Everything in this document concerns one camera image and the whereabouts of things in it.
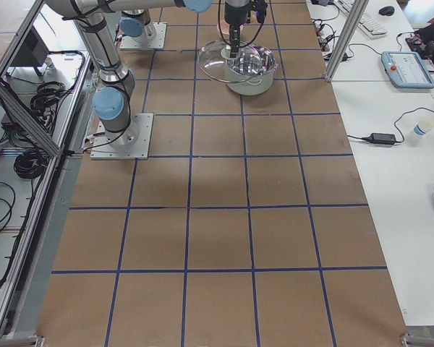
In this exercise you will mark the glass pot lid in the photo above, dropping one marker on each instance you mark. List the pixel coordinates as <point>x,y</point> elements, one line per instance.
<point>212,59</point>

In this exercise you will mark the paper cup with blue band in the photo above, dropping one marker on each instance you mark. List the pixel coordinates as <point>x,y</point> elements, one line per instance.
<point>422,127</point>

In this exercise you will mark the blue teach pendant tablet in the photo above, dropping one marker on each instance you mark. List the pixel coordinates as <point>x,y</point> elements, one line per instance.
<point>406,70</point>

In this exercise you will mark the pale green cooking pot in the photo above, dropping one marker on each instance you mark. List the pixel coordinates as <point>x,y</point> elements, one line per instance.
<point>252,72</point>

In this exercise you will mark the aluminium frame post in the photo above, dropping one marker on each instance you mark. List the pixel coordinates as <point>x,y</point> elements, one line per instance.
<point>352,20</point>

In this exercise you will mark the black power adapter with cable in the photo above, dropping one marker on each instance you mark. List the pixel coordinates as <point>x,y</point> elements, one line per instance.
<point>389,139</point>

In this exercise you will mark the black computer mouse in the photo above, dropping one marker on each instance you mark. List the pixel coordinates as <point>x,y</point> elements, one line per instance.
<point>386,11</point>

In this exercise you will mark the pink bowl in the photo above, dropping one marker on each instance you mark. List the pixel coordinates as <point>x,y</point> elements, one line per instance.
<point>223,26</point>

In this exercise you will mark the white keyboard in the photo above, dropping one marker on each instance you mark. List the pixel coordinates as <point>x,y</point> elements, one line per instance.
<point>366,24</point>

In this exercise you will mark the black gripper over pot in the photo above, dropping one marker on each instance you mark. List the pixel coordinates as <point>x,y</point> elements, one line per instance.
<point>234,17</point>

